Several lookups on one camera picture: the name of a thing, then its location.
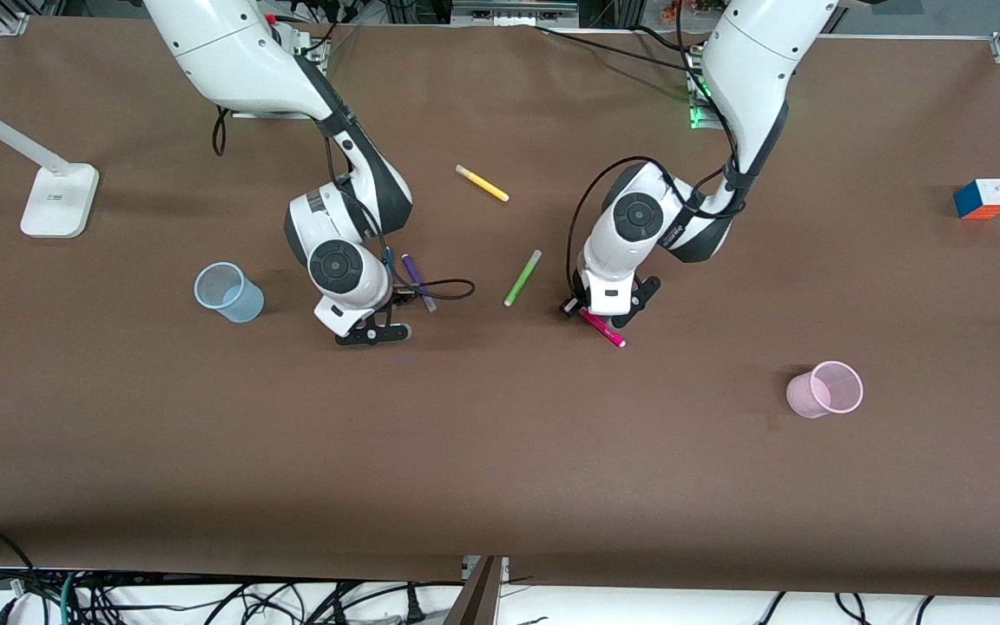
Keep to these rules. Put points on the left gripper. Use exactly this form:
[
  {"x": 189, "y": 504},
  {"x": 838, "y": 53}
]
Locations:
[{"x": 571, "y": 305}]

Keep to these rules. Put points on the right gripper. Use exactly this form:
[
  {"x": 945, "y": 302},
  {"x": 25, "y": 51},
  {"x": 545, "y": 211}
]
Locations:
[{"x": 399, "y": 298}]

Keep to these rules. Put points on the pink marker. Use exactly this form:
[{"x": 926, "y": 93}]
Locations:
[{"x": 604, "y": 330}]

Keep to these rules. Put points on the blue marker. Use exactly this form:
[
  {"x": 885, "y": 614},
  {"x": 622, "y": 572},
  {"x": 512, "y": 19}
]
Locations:
[{"x": 389, "y": 259}]

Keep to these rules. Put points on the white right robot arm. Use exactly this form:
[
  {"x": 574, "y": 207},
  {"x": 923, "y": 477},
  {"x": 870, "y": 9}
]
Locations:
[{"x": 231, "y": 52}]

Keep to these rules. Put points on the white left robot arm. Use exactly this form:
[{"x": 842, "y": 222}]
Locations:
[{"x": 752, "y": 52}]

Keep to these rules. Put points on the purple marker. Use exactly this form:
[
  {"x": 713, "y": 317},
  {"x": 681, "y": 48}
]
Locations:
[{"x": 417, "y": 279}]

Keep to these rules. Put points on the green marker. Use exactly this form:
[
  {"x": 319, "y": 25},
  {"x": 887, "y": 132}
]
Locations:
[{"x": 523, "y": 278}]

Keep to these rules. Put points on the yellow marker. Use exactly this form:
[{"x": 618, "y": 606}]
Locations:
[{"x": 483, "y": 183}]

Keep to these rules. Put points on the translucent blue plastic cup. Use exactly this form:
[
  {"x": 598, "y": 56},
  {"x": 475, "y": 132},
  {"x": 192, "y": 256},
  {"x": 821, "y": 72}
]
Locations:
[{"x": 226, "y": 293}]

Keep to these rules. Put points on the translucent pink plastic cup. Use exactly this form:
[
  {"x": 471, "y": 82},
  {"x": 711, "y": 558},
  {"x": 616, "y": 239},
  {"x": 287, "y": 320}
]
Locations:
[{"x": 823, "y": 391}]

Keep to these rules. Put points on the brown wooden table leg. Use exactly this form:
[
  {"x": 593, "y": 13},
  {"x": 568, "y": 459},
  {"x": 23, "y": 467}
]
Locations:
[{"x": 474, "y": 599}]

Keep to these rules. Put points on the grey metal crossbar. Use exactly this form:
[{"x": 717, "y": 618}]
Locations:
[{"x": 513, "y": 10}]

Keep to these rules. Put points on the white desk lamp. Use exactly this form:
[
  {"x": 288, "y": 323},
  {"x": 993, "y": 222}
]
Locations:
[{"x": 57, "y": 204}]

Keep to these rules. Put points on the colourful puzzle cube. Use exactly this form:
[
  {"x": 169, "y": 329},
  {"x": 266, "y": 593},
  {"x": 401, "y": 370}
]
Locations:
[{"x": 982, "y": 200}]

